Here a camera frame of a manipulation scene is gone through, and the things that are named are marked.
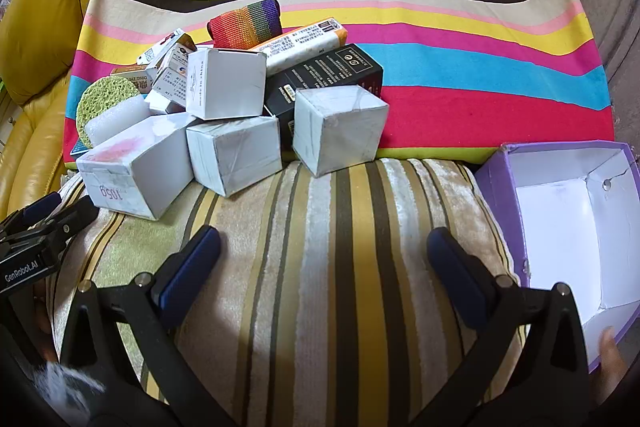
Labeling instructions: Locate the white box pink stain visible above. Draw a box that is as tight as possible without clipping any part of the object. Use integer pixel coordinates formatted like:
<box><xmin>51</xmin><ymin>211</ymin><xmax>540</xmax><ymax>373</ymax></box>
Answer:
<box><xmin>76</xmin><ymin>113</ymin><xmax>194</xmax><ymax>221</ymax></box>

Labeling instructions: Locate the white foam block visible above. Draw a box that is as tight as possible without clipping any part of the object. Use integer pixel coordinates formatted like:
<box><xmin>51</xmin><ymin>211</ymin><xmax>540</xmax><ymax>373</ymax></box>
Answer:
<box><xmin>84</xmin><ymin>94</ymin><xmax>151</xmax><ymax>147</ymax></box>

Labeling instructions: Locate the green round sponge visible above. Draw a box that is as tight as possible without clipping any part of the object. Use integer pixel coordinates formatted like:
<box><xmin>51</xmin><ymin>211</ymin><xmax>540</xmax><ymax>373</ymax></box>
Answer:
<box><xmin>76</xmin><ymin>75</ymin><xmax>140</xmax><ymax>148</ymax></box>

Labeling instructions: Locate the small white printed box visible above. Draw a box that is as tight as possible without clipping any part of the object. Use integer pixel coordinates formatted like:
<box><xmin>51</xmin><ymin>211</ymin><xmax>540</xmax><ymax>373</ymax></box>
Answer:
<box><xmin>137</xmin><ymin>28</ymin><xmax>196</xmax><ymax>65</ymax></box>

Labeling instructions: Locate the white cube box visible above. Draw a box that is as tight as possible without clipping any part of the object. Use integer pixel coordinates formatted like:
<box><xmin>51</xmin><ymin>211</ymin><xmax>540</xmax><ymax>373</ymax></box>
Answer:
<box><xmin>186</xmin><ymin>48</ymin><xmax>267</xmax><ymax>120</ymax></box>
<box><xmin>186</xmin><ymin>116</ymin><xmax>282</xmax><ymax>197</ymax></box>
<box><xmin>293</xmin><ymin>86</ymin><xmax>390</xmax><ymax>178</ymax></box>

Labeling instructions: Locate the white medicine box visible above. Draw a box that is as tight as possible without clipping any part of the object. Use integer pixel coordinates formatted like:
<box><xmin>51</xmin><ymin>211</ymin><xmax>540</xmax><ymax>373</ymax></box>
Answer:
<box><xmin>144</xmin><ymin>42</ymin><xmax>198</xmax><ymax>115</ymax></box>

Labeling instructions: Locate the rainbow woven strap roll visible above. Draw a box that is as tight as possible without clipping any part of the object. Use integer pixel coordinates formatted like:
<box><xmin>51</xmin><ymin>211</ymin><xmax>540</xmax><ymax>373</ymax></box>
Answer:
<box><xmin>206</xmin><ymin>0</ymin><xmax>284</xmax><ymax>50</ymax></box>

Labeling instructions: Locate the black cosmetic box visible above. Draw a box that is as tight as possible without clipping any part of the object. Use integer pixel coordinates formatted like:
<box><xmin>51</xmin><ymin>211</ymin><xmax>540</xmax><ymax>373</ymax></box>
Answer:
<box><xmin>265</xmin><ymin>43</ymin><xmax>383</xmax><ymax>152</ymax></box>

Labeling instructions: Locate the orange tissue pack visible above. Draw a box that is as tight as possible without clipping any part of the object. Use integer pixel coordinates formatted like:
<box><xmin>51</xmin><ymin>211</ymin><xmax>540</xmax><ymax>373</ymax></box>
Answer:
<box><xmin>252</xmin><ymin>17</ymin><xmax>348</xmax><ymax>77</ymax></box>

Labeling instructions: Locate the small blue packet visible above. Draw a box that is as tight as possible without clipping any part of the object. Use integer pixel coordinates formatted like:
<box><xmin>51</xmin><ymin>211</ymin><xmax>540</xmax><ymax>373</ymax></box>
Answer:
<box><xmin>70</xmin><ymin>139</ymin><xmax>89</xmax><ymax>159</ymax></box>

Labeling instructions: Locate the person's right hand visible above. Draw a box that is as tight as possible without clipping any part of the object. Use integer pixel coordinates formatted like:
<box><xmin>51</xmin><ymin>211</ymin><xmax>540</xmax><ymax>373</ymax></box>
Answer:
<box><xmin>596</xmin><ymin>327</ymin><xmax>627</xmax><ymax>404</ymax></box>

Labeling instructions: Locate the purple white storage box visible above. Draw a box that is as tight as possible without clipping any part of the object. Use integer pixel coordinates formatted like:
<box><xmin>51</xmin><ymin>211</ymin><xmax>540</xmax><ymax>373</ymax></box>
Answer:
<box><xmin>475</xmin><ymin>141</ymin><xmax>640</xmax><ymax>369</ymax></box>

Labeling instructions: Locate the yellow leather armchair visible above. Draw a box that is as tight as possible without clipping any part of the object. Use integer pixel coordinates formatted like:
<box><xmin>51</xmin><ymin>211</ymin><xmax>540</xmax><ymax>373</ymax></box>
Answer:
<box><xmin>1</xmin><ymin>0</ymin><xmax>89</xmax><ymax>216</ymax></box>

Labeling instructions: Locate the rainbow striped cloth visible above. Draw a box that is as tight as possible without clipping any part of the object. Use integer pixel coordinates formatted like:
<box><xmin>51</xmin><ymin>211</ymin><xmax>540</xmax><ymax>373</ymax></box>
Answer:
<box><xmin>63</xmin><ymin>0</ymin><xmax>614</xmax><ymax>162</ymax></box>

